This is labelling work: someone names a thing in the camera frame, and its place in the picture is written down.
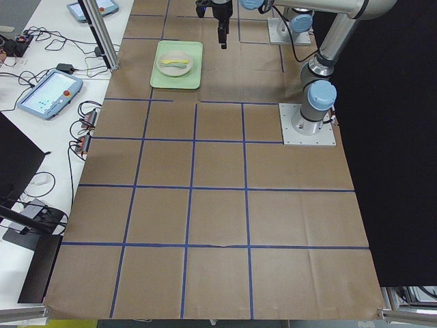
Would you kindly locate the light green plastic tray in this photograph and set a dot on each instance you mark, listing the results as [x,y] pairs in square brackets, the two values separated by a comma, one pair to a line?
[189,81]

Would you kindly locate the black monitor stand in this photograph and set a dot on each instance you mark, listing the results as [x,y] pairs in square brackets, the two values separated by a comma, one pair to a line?
[45,249]

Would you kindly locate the aluminium frame post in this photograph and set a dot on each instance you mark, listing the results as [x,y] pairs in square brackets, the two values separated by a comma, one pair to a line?
[101,35]

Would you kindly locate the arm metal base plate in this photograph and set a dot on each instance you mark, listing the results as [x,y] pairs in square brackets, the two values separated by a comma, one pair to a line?
[297,131]
[278,34]

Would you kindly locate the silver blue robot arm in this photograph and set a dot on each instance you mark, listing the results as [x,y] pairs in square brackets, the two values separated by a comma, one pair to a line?
[263,6]
[319,94]

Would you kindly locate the small orange connector box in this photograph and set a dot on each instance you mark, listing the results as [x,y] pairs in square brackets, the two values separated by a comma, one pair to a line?
[88,121]

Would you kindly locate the white round plate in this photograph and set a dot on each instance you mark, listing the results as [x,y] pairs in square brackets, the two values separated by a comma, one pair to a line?
[174,70]

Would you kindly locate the black power adapter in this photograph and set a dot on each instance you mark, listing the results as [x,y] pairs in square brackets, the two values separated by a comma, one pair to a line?
[66,68]

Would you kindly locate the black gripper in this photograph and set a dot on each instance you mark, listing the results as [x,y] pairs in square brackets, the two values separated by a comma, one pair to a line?
[222,10]

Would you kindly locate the yellow plastic fork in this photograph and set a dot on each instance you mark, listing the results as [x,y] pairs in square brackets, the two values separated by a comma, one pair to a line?
[168,62]

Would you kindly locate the blue teach pendant tablet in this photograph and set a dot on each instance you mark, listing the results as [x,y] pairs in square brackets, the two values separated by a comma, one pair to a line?
[51,94]

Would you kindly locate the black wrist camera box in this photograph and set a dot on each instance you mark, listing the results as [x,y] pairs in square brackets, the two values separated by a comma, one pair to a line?
[201,6]

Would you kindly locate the black monitor screen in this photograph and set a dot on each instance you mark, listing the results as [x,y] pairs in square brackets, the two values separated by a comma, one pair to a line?
[20,160]

